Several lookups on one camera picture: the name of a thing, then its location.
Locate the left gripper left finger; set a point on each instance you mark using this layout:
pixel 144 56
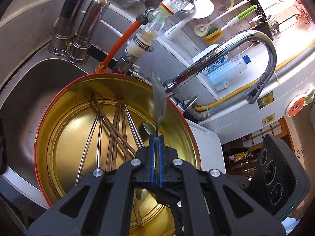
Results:
pixel 101 203

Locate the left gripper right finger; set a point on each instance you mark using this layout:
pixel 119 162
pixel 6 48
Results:
pixel 208 202

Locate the wooden chopstick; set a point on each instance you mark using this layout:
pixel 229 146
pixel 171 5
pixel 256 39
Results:
pixel 116 123
pixel 136 210
pixel 124 128
pixel 115 132
pixel 109 154

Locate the shiny steel spoon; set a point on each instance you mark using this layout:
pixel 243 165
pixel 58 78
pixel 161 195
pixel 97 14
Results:
pixel 145 130

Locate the grey matte spoon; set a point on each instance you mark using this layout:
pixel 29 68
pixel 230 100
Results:
pixel 159 99

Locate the white cutting board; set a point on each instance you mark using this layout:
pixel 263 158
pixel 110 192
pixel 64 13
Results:
pixel 209 146

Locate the red gold round tin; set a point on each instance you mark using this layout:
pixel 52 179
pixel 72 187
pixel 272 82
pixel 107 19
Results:
pixel 85 127

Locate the blue clear bottle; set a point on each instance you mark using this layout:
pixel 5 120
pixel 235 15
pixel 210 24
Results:
pixel 221 76

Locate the stainless steel sink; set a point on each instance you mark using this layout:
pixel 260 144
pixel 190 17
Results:
pixel 24 106

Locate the white rice paddle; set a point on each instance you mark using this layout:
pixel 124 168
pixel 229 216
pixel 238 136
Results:
pixel 202 9

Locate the steel water filter tap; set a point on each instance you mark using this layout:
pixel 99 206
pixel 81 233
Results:
pixel 72 32

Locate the orange round wall hook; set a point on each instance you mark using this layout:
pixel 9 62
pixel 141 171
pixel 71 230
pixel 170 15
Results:
pixel 298 102

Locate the sunflower wall hook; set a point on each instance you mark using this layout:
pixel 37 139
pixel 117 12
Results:
pixel 265 100

